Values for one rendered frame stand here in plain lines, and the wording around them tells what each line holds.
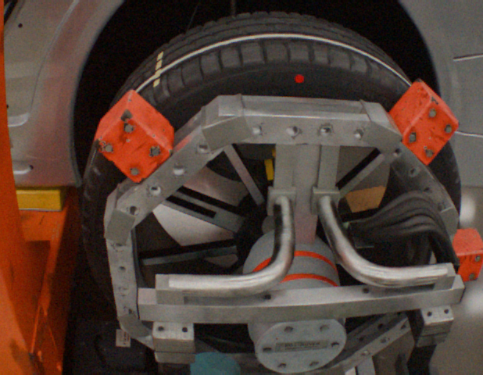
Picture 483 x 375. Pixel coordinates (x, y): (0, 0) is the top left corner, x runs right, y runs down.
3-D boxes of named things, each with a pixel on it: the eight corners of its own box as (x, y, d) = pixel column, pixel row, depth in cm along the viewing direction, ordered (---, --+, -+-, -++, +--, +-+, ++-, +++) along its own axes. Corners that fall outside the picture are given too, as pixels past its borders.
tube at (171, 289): (292, 210, 90) (299, 140, 84) (310, 305, 73) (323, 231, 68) (159, 209, 88) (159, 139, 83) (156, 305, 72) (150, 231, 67)
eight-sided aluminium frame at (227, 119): (401, 350, 118) (465, 110, 89) (406, 371, 113) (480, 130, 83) (130, 360, 114) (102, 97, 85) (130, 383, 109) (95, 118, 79)
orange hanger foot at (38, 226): (84, 228, 160) (73, 107, 141) (64, 371, 116) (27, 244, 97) (30, 226, 158) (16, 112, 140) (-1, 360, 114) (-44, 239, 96)
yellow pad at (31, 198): (71, 180, 149) (69, 162, 146) (62, 212, 138) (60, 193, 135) (25, 180, 148) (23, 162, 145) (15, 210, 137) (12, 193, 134)
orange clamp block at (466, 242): (429, 260, 106) (466, 256, 107) (439, 287, 100) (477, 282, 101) (438, 229, 103) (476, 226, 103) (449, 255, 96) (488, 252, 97)
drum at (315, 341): (324, 287, 106) (337, 218, 99) (341, 373, 88) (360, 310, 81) (239, 291, 105) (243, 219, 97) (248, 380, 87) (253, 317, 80)
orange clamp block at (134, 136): (176, 126, 90) (132, 87, 86) (174, 155, 83) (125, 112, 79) (141, 158, 92) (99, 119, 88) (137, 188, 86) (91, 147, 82)
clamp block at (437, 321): (432, 303, 84) (441, 276, 81) (445, 343, 77) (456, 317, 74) (402, 307, 84) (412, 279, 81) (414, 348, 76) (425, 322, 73)
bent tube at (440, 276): (419, 208, 91) (431, 146, 85) (451, 290, 75) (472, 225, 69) (309, 210, 90) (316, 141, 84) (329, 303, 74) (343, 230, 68)
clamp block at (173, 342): (194, 319, 82) (192, 289, 79) (195, 365, 74) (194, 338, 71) (155, 316, 81) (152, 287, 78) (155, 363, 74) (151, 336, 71)
